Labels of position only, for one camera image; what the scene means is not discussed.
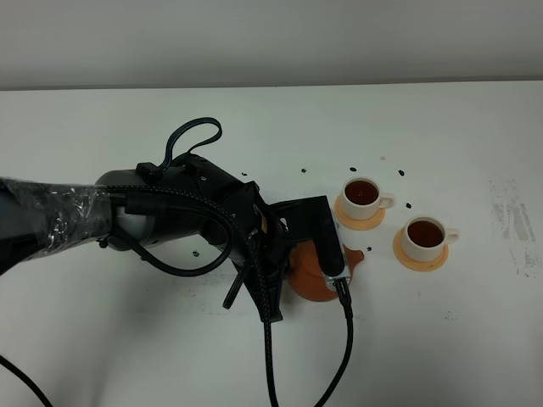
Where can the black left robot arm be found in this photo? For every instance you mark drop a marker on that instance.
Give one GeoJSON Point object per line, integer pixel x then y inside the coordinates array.
{"type": "Point", "coordinates": [134, 210]}

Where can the brown clay teapot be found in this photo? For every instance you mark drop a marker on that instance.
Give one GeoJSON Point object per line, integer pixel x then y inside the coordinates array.
{"type": "Point", "coordinates": [306, 277]}

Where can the white teacup near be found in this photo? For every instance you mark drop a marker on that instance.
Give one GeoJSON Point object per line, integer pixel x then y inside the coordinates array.
{"type": "Point", "coordinates": [429, 232]}

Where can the white teacup far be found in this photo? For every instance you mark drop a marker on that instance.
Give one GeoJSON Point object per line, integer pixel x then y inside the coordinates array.
{"type": "Point", "coordinates": [361, 198]}

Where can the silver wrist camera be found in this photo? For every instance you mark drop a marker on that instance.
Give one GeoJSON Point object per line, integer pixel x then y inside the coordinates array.
{"type": "Point", "coordinates": [337, 269]}

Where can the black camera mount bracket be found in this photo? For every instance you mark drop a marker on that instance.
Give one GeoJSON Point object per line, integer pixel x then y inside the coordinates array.
{"type": "Point", "coordinates": [307, 219]}

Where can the white teacup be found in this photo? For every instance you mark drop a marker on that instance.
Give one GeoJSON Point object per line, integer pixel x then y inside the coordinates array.
{"type": "Point", "coordinates": [429, 232]}
{"type": "Point", "coordinates": [361, 198]}

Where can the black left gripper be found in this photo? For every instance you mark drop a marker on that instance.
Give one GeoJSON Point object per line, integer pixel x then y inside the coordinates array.
{"type": "Point", "coordinates": [269, 228]}

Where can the orange saucer near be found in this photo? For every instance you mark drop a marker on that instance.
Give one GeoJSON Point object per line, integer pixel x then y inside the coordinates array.
{"type": "Point", "coordinates": [418, 258]}

